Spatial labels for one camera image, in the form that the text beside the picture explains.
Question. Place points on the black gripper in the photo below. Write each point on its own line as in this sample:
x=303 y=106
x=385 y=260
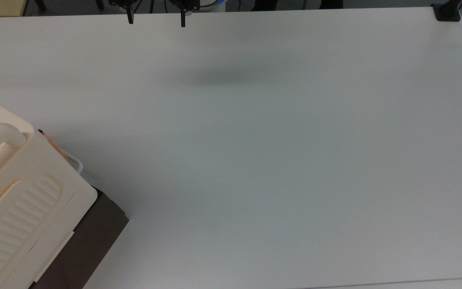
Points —
x=183 y=4

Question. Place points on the cream plastic cabinet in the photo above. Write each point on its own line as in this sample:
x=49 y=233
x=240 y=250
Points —
x=18 y=208

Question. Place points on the dark brown wooden drawer box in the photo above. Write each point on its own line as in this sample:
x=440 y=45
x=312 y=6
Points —
x=90 y=241

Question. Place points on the black table clamp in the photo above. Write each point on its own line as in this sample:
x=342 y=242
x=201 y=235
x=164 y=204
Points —
x=447 y=12

